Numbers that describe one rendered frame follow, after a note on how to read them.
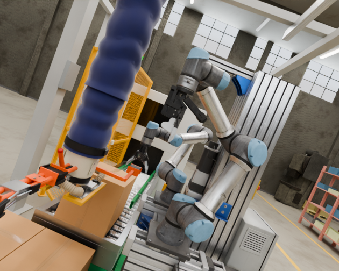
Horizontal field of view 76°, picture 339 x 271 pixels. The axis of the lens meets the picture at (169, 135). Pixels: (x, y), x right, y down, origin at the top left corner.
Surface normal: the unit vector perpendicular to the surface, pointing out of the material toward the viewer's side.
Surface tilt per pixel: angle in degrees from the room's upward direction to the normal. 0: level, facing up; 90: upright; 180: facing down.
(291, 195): 90
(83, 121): 109
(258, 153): 83
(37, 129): 90
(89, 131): 76
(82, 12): 90
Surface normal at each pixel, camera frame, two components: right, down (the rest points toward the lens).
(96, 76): -0.43, 0.11
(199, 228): 0.33, 0.34
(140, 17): 0.47, 0.10
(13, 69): 0.00, 0.07
